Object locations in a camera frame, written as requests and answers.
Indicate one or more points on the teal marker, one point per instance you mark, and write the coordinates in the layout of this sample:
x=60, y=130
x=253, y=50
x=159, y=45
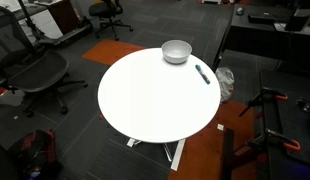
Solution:
x=200, y=71

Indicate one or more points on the round white table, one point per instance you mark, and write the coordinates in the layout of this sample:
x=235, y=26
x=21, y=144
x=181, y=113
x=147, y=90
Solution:
x=150, y=100

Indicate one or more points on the white bowl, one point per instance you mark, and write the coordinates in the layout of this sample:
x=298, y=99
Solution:
x=176, y=51

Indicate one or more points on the white plastic bag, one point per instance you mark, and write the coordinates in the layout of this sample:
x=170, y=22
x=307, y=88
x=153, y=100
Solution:
x=226, y=82

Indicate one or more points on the white paper scrap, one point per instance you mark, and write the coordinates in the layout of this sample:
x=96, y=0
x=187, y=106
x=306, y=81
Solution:
x=220, y=127

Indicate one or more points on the black rolling office chair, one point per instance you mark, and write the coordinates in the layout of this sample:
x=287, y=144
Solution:
x=106, y=10

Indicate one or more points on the computer mouse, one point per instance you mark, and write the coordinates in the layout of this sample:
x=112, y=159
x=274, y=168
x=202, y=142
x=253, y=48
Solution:
x=240, y=11

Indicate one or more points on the dark wood cabinet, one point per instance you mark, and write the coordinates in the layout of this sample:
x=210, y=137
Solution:
x=63, y=13

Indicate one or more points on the black keyboard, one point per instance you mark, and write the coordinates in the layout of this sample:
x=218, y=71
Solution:
x=263, y=18

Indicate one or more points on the black workbench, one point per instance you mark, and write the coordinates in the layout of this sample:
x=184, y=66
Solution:
x=292, y=119

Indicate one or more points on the black mesh office chair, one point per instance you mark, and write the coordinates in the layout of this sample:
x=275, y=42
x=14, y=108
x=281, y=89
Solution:
x=24, y=67

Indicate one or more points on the red black backpack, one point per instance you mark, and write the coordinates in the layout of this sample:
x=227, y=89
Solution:
x=35, y=156

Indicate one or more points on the black desk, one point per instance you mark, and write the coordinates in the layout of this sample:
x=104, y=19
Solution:
x=268, y=40

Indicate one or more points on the upper orange handled clamp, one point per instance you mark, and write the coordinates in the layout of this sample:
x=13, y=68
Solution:
x=263, y=95

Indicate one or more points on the orange handled clamp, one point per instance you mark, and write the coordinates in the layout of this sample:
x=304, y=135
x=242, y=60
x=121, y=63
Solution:
x=263, y=95
x=289, y=144

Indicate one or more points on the lower orange handled clamp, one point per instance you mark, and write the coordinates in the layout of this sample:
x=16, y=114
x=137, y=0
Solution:
x=289, y=144

